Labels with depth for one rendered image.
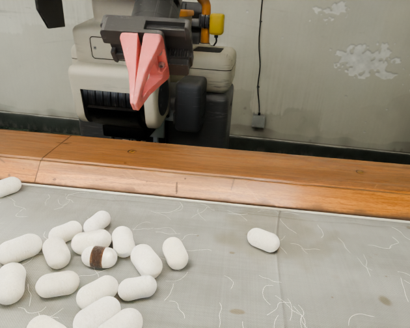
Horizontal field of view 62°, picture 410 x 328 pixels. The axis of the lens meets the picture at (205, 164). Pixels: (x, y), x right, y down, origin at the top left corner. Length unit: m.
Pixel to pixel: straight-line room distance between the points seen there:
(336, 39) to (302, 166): 1.84
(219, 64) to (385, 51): 1.44
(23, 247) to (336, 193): 0.34
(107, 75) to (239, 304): 0.68
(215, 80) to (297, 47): 1.21
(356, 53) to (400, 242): 1.95
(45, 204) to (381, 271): 0.36
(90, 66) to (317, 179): 0.63
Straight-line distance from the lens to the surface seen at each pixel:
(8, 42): 2.83
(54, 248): 0.33
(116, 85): 0.87
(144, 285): 0.29
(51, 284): 0.31
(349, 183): 0.46
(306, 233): 0.39
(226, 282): 0.32
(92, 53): 0.93
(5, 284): 0.31
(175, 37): 0.42
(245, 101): 2.31
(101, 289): 0.29
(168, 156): 0.47
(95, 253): 0.32
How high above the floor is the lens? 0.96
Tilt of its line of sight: 26 degrees down
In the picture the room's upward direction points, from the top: 3 degrees clockwise
